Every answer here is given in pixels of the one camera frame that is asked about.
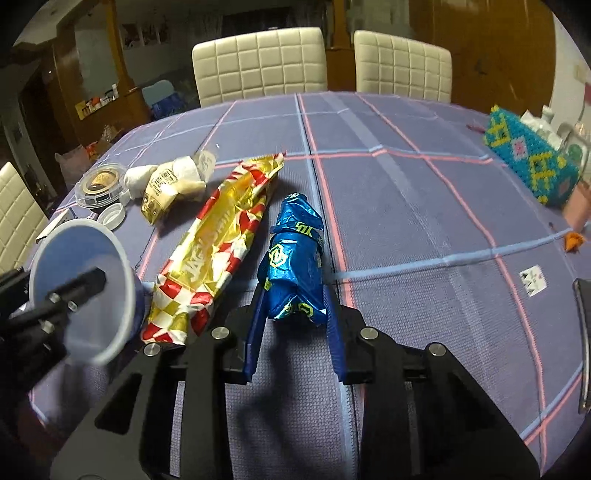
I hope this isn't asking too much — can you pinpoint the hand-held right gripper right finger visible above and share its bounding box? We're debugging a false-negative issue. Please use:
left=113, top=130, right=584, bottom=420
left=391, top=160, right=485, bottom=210
left=323, top=284, right=541, bottom=480

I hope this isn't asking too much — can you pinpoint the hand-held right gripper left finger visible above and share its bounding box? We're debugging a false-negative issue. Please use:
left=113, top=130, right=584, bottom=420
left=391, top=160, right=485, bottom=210
left=50, top=284, right=271, bottom=480

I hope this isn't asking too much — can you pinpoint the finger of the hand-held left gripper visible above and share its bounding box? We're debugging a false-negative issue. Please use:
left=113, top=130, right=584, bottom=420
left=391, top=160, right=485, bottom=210
left=0, top=267, right=31, bottom=308
left=32, top=268, right=107, bottom=334

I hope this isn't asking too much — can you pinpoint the blue paper cup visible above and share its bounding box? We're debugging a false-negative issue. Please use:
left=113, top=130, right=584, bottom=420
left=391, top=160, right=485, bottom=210
left=28, top=218, right=151, bottom=365

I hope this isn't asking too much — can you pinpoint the blue foil snack wrapper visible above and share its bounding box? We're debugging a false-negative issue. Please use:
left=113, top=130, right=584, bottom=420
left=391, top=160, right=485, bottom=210
left=257, top=191, right=329, bottom=324

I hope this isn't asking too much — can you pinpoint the clear round plastic lid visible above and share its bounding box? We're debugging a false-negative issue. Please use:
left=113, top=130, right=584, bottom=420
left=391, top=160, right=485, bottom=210
left=74, top=163, right=127, bottom=212

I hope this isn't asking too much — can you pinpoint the white cloth towel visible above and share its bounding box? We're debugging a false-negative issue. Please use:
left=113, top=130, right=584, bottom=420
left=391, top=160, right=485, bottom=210
left=124, top=165, right=155, bottom=205

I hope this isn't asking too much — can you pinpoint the cream quilted dining chair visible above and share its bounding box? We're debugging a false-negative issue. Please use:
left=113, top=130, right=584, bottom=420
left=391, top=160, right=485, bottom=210
left=0, top=161, right=49, bottom=278
left=191, top=27, right=328, bottom=108
left=354, top=30, right=452, bottom=104

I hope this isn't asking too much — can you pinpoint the white bottle cap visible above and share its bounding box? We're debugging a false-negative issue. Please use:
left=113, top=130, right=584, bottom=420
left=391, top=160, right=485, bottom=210
left=96, top=203, right=126, bottom=230

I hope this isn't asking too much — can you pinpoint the red gold checkered snack bag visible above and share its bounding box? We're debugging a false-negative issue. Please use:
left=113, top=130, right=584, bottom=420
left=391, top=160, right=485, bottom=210
left=140, top=152, right=286, bottom=347

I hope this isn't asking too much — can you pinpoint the beige printed paper packet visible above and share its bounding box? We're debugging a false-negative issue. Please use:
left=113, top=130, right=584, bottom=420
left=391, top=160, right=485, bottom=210
left=141, top=156, right=208, bottom=227

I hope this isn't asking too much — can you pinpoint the translucent plastic bag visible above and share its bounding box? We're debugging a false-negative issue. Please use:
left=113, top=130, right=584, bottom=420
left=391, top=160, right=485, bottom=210
left=54, top=144, right=100, bottom=174

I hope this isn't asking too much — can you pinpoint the plaid purple tablecloth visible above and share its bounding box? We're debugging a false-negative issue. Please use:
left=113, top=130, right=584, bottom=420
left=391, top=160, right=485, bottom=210
left=28, top=91, right=591, bottom=480

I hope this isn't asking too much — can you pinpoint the crumpled clear plastic wrapper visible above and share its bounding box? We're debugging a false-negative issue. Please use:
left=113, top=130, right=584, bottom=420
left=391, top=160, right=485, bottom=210
left=196, top=145, right=220, bottom=178

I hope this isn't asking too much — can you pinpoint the wooden partition cabinet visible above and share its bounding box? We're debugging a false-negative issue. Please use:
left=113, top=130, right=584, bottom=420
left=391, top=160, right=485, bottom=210
left=51, top=0, right=153, bottom=139

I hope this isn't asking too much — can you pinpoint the row of small bottles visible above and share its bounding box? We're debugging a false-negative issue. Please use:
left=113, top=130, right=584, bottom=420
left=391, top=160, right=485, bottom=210
left=76, top=88, right=121, bottom=121

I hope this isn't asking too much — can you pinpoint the blue green printed package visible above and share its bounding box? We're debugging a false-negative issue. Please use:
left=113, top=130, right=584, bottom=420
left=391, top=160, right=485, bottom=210
left=150, top=95, right=197, bottom=121

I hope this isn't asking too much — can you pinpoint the dark flat object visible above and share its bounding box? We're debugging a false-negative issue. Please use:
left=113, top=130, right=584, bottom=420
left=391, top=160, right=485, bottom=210
left=573, top=278, right=591, bottom=333

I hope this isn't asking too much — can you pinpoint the colourful beaded tissue box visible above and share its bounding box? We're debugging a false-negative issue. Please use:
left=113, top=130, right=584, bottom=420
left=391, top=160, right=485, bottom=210
left=482, top=105, right=580, bottom=206

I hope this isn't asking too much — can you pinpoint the pink box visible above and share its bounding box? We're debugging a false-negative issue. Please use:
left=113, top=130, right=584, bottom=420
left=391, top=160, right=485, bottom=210
left=561, top=180, right=591, bottom=232

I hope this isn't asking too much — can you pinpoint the row of wall pictures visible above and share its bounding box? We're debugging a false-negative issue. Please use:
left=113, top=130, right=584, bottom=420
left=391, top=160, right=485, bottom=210
left=120, top=18, right=171, bottom=47

